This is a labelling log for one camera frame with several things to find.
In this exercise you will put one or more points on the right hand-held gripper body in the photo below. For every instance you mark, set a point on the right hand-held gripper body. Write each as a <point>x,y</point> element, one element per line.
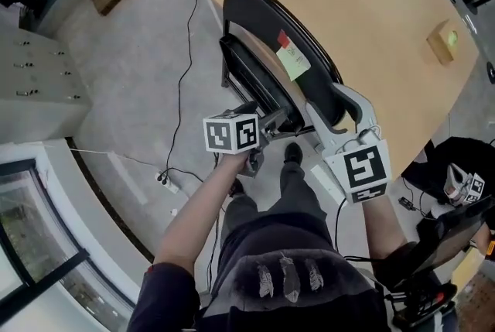
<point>363,170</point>

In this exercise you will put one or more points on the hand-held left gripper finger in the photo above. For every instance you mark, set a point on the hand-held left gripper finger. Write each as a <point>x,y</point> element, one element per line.
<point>276,117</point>
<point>284,133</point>

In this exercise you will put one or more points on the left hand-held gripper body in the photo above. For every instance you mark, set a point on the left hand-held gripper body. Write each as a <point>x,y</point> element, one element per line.
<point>226,135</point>

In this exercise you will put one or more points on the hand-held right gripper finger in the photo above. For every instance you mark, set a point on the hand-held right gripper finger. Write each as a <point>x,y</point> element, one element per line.
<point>323,123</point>
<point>363,106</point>

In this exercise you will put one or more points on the black folding chair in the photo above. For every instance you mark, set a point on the black folding chair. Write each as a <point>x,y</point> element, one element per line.
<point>251,13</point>

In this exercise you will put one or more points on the person's left forearm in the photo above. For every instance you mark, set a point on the person's left forearm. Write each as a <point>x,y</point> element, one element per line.
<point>201,214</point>

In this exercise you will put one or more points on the person's right forearm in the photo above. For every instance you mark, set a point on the person's right forearm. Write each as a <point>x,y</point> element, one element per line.
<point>383,230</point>

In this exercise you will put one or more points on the person's black right shoe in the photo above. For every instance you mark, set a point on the person's black right shoe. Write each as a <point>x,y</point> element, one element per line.
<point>294,152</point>

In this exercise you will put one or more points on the person's black shoe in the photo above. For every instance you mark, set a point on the person's black shoe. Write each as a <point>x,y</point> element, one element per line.
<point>236,188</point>
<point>294,152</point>

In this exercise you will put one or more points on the person's black left shoe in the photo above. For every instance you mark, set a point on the person's black left shoe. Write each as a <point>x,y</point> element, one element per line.
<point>236,188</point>

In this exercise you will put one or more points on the small black power adapter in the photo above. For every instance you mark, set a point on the small black power adapter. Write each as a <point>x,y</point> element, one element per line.
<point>407,203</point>

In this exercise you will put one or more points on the yellow-green sticky note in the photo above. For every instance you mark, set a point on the yellow-green sticky note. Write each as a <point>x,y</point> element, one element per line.
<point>294,61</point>

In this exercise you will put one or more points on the person's grey trousers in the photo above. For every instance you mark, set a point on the person's grey trousers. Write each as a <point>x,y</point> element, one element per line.
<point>282,199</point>

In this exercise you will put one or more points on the black backpack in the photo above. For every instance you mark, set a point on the black backpack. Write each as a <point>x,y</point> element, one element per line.
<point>429,164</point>

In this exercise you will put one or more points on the white power strip with plugs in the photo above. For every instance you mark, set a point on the white power strip with plugs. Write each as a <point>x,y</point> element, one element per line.
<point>167,182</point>

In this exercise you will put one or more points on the red sticky note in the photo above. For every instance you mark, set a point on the red sticky note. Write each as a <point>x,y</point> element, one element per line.
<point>283,38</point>

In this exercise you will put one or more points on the small wooden box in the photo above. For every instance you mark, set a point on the small wooden box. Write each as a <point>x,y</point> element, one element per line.
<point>441,42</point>

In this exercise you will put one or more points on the spare hand-held gripper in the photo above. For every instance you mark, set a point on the spare hand-held gripper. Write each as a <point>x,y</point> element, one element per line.
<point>464,183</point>

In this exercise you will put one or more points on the black laptop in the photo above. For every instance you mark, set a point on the black laptop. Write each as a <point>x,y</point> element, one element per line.
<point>448,241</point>

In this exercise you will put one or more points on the person's dark feather-print shirt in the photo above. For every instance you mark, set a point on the person's dark feather-print shirt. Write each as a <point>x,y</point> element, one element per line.
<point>294,295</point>

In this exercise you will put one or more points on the black device with red button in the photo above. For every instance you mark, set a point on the black device with red button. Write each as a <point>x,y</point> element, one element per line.
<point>421,303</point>

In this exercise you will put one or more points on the grey locker cabinet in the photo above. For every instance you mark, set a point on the grey locker cabinet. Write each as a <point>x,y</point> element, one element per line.
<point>35,83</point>

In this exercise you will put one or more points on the black-framed glass window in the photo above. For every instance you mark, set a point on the black-framed glass window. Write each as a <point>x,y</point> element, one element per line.
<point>35,230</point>

